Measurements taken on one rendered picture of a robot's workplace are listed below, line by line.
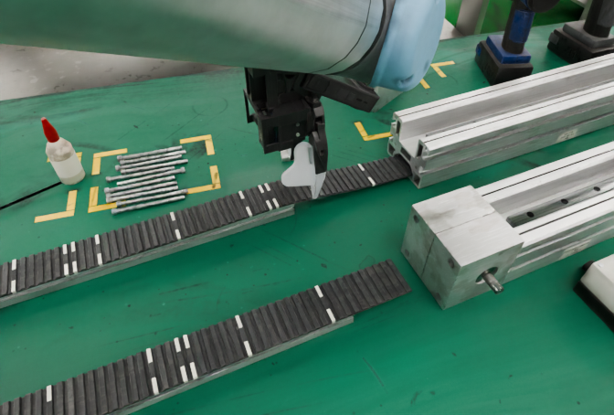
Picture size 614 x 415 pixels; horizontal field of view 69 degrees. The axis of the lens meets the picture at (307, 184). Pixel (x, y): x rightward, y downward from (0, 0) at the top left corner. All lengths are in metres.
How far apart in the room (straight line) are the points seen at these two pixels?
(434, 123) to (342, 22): 0.54
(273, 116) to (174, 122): 0.38
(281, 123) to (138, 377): 0.32
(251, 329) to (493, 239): 0.30
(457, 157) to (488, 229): 0.19
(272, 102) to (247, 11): 0.37
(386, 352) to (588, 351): 0.24
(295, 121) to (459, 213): 0.23
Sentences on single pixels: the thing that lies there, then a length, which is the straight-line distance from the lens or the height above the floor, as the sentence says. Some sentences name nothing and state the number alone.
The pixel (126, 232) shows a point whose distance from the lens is 0.65.
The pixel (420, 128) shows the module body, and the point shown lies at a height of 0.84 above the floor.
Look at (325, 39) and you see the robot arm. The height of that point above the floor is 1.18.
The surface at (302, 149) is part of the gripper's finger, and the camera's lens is 0.57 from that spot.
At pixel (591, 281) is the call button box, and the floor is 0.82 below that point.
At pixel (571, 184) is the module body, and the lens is 0.74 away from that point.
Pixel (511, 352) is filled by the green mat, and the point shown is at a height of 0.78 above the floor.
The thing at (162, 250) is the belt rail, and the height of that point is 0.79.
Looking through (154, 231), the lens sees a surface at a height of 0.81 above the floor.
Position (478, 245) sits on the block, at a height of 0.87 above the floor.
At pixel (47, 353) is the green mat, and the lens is 0.63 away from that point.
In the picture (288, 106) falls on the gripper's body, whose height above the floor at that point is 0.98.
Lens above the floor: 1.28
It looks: 45 degrees down
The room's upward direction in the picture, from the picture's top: straight up
